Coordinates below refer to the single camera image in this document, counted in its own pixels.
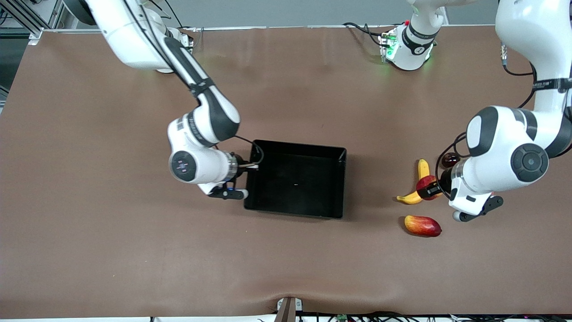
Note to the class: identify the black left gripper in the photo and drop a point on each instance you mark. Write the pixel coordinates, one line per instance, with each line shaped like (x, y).
(443, 180)

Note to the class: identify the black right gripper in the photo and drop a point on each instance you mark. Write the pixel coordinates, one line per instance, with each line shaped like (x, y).
(240, 162)

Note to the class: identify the red yellow apple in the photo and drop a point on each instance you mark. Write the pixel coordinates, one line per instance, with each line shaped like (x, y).
(426, 182)

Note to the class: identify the yellow banana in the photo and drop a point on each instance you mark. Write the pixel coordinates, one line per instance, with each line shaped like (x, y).
(423, 169)

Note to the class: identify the black plastic box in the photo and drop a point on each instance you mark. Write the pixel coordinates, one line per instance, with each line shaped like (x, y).
(295, 197)

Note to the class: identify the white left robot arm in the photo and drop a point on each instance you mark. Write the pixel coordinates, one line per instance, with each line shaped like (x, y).
(500, 147)

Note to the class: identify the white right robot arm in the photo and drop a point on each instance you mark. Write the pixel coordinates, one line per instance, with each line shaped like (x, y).
(134, 36)

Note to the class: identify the red yellow mango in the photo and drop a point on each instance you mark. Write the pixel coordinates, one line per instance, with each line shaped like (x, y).
(422, 226)

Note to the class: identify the dark purple mangosteen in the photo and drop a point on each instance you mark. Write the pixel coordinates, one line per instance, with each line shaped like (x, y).
(450, 160)

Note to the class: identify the brown table mat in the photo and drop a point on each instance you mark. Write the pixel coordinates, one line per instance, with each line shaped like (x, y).
(111, 223)

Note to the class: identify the metal table edge clamp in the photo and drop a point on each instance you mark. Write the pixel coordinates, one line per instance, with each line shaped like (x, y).
(288, 313)

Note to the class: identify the aluminium frame rail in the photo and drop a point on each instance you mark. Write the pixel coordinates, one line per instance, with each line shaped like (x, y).
(44, 15)

